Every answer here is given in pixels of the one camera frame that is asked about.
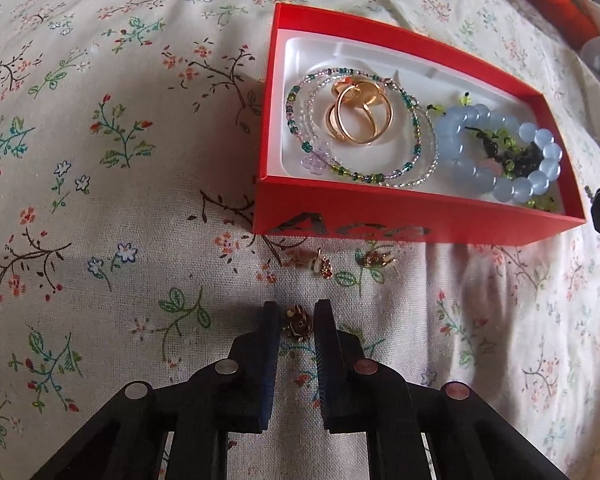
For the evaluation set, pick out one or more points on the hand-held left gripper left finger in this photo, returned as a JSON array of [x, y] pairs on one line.
[[265, 365]]

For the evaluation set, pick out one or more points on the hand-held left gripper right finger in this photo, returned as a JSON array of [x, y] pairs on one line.
[[325, 360]]

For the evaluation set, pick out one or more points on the gold flower earring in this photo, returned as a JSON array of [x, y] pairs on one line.
[[296, 325]]

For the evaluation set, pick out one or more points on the dark green bead charm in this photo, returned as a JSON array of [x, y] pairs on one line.
[[527, 157]]

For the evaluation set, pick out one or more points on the red cardboard box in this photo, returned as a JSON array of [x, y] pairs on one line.
[[405, 215]]

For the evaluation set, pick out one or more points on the small gold earring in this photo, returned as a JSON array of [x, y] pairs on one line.
[[377, 258], [322, 265]]

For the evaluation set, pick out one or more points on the floral bedsheet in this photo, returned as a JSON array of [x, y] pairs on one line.
[[105, 210]]

